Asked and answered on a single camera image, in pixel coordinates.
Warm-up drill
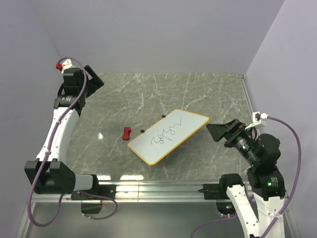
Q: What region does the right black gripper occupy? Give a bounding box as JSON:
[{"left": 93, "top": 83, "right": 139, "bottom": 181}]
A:
[{"left": 206, "top": 117, "right": 260, "bottom": 165}]

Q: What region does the yellow framed whiteboard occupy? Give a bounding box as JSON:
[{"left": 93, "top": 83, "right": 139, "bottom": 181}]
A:
[{"left": 127, "top": 109, "right": 210, "bottom": 166}]

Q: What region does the red whiteboard eraser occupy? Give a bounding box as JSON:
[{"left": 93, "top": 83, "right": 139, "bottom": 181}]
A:
[{"left": 122, "top": 126, "right": 131, "bottom": 140}]

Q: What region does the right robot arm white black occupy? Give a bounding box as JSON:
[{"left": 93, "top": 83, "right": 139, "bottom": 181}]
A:
[{"left": 206, "top": 119, "right": 285, "bottom": 238}]

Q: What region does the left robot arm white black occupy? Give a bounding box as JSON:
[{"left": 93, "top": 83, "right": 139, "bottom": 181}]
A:
[{"left": 24, "top": 59, "right": 104, "bottom": 199}]

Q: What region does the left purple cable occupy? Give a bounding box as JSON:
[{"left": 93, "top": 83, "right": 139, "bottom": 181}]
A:
[{"left": 26, "top": 57, "right": 118, "bottom": 228}]

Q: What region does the purple cable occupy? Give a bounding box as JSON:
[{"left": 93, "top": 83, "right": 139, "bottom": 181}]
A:
[
  {"left": 190, "top": 116, "right": 302, "bottom": 238},
  {"left": 26, "top": 57, "right": 118, "bottom": 228}
]

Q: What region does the right side aluminium rail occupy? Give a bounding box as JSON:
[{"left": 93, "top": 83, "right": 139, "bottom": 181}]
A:
[{"left": 239, "top": 74, "right": 254, "bottom": 115}]

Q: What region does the aluminium rail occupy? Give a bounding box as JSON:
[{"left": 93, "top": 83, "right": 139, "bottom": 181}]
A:
[
  {"left": 29, "top": 181, "right": 289, "bottom": 203},
  {"left": 239, "top": 74, "right": 254, "bottom": 115}
]

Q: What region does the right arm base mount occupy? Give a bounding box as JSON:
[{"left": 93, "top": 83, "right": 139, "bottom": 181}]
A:
[{"left": 198, "top": 183, "right": 236, "bottom": 217}]

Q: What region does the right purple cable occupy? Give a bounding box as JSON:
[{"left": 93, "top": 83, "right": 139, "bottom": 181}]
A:
[{"left": 190, "top": 116, "right": 302, "bottom": 238}]

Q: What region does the aluminium front rail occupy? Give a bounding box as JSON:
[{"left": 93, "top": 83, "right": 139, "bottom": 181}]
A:
[{"left": 29, "top": 181, "right": 289, "bottom": 203}]

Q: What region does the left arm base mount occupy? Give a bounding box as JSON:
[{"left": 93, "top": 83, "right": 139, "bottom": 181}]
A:
[{"left": 70, "top": 184, "right": 116, "bottom": 215}]

